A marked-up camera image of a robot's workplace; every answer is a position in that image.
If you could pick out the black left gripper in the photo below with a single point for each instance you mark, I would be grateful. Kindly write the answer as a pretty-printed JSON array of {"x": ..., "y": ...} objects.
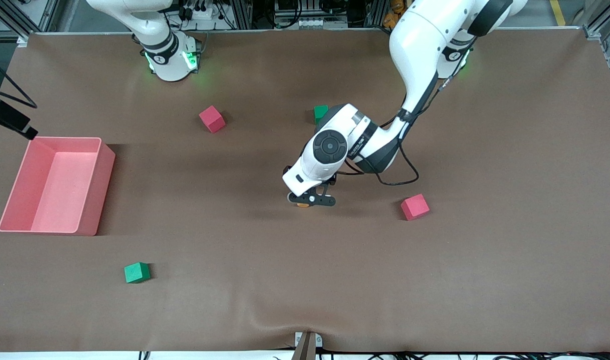
[{"x": 332, "y": 180}]

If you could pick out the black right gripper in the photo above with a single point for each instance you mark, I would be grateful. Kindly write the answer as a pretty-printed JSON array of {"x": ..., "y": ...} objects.
[{"x": 8, "y": 116}]

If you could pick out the yellow push button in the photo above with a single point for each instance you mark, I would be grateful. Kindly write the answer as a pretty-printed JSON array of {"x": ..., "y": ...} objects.
[{"x": 302, "y": 205}]

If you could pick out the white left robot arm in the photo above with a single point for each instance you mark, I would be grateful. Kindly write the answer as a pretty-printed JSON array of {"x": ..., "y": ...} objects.
[{"x": 420, "y": 45}]

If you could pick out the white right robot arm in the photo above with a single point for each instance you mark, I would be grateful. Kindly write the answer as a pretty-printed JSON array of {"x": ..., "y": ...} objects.
[{"x": 159, "y": 50}]

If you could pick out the brown table mat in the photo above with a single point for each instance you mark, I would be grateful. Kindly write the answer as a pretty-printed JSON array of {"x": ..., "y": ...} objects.
[{"x": 304, "y": 275}]

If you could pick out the green foam cube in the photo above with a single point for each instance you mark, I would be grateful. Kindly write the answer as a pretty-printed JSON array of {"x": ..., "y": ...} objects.
[
  {"x": 136, "y": 272},
  {"x": 320, "y": 112}
]

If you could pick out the pink foam cube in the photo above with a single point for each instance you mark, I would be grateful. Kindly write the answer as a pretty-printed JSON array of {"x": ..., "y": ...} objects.
[
  {"x": 415, "y": 207},
  {"x": 212, "y": 119}
]

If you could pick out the pink plastic bin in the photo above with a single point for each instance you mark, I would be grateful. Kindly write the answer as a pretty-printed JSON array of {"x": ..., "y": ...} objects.
[{"x": 94, "y": 200}]

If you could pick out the long white power strip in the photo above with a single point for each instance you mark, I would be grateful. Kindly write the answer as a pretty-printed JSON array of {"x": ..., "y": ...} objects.
[{"x": 310, "y": 23}]

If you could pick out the pile of orange goods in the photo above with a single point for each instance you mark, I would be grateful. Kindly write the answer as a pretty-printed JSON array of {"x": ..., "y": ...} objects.
[{"x": 392, "y": 15}]

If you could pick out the white power strip with plugs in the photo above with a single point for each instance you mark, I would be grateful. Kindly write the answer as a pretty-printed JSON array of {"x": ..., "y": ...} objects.
[{"x": 198, "y": 12}]

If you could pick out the aluminium frame rail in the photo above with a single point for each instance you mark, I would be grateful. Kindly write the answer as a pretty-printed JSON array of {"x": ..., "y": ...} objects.
[
  {"x": 29, "y": 17},
  {"x": 607, "y": 45}
]

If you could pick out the metal clamp bracket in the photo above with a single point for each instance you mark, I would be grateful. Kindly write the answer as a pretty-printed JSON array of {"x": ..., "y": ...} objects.
[{"x": 319, "y": 341}]

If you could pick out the aluminium profile post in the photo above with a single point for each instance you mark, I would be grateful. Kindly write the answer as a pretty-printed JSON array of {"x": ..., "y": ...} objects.
[{"x": 306, "y": 350}]

